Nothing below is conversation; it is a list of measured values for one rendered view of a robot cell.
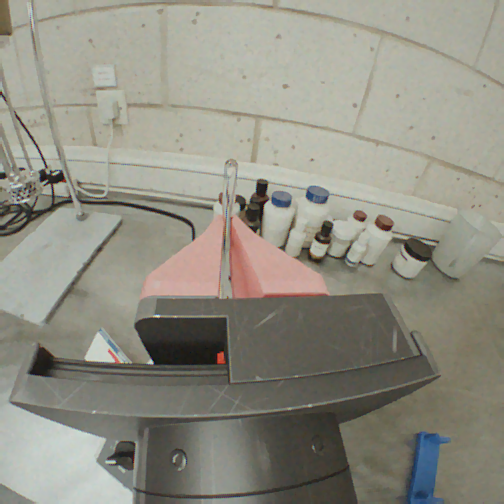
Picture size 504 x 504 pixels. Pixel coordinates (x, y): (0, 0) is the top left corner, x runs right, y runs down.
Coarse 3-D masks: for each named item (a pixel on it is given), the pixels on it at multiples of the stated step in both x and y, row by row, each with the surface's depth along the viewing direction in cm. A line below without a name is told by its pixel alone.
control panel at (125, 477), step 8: (112, 440) 19; (104, 448) 19; (112, 448) 19; (104, 456) 18; (104, 464) 18; (112, 472) 18; (120, 472) 18; (128, 472) 18; (120, 480) 17; (128, 480) 17; (128, 488) 17
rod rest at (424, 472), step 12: (420, 432) 26; (420, 444) 24; (432, 444) 24; (420, 456) 23; (432, 456) 23; (420, 468) 22; (432, 468) 22; (420, 480) 21; (432, 480) 20; (408, 492) 20; (420, 492) 19; (432, 492) 19
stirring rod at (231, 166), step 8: (232, 160) 10; (224, 168) 10; (232, 168) 10; (224, 176) 10; (232, 176) 10; (224, 184) 10; (232, 184) 10; (224, 192) 11; (232, 192) 11; (224, 200) 11; (232, 200) 11; (224, 208) 11; (232, 208) 11; (224, 216) 11; (232, 216) 12; (224, 224) 12; (224, 232) 12; (224, 240) 12; (224, 248) 13; (224, 256) 13; (224, 264) 14; (224, 272) 14; (224, 280) 15; (224, 288) 15; (224, 296) 16
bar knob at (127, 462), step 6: (120, 444) 19; (126, 444) 19; (132, 444) 19; (114, 450) 19; (120, 450) 18; (126, 450) 18; (132, 450) 18; (114, 456) 17; (120, 456) 17; (126, 456) 17; (132, 456) 17; (108, 462) 17; (114, 462) 17; (120, 462) 17; (126, 462) 17; (132, 462) 17; (126, 468) 18; (132, 468) 18
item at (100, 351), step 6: (96, 342) 29; (102, 342) 28; (96, 348) 28; (102, 348) 28; (108, 348) 28; (90, 354) 28; (96, 354) 28; (102, 354) 28; (108, 354) 28; (114, 354) 27; (90, 360) 28; (96, 360) 28; (102, 360) 28; (108, 360) 27; (114, 360) 27; (120, 360) 27
